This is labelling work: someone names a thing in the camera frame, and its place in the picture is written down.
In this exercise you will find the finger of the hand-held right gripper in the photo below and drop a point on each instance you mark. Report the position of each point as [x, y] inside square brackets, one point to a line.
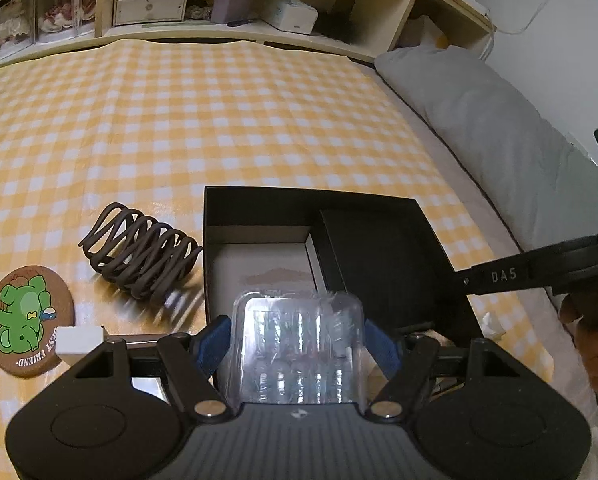
[519, 272]

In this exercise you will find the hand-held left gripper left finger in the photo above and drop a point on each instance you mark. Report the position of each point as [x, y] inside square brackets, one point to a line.
[215, 342]

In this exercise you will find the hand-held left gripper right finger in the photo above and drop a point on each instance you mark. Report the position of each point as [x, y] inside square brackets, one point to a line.
[379, 347]

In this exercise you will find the clear plastic nail case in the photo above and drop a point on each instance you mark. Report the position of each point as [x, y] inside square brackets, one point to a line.
[289, 340]

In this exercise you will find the small black box white base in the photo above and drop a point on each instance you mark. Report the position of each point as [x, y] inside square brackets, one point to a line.
[379, 250]

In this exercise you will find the dark brown hair clip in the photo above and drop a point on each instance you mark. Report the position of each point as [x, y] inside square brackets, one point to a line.
[144, 255]

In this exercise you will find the small white block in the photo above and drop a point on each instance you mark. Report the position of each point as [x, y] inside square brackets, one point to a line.
[79, 340]

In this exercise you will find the cork coaster green elephant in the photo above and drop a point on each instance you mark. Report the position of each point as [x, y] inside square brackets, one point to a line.
[24, 310]

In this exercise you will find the small white paper scrap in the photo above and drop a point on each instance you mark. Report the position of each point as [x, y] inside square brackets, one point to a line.
[492, 325]

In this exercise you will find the beige mattress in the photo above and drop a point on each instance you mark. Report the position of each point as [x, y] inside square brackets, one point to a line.
[539, 360]

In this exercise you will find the grey pillow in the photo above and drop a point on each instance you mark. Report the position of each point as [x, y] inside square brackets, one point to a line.
[479, 125]

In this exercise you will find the yellow checkered cloth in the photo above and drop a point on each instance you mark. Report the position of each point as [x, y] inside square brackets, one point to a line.
[179, 125]

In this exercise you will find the long wooden shelf unit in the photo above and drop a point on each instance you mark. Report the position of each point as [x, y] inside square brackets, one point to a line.
[404, 20]

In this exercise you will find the white tissue box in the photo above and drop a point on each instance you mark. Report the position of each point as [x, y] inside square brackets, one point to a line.
[294, 15]

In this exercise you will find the small white drawer box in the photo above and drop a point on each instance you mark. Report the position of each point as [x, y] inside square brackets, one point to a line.
[149, 10]

